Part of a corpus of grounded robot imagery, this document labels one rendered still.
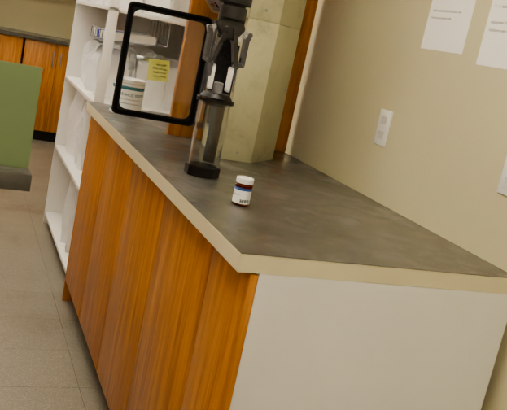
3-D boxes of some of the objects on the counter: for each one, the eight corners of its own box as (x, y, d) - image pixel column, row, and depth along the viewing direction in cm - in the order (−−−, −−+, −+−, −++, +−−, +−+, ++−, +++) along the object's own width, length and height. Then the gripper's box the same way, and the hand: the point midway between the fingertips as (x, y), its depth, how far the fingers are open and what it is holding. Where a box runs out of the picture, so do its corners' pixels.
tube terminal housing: (255, 149, 290) (298, -55, 274) (287, 168, 261) (338, -59, 245) (194, 140, 280) (234, -72, 264) (220, 159, 251) (268, -79, 235)
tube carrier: (213, 168, 224) (228, 98, 219) (225, 177, 214) (239, 103, 209) (179, 163, 220) (193, 92, 215) (189, 172, 210) (203, 97, 205)
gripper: (259, 11, 213) (242, 93, 218) (200, -2, 207) (184, 83, 212) (268, 13, 207) (251, 97, 212) (207, -2, 200) (191, 86, 205)
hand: (220, 78), depth 211 cm, fingers open, 5 cm apart
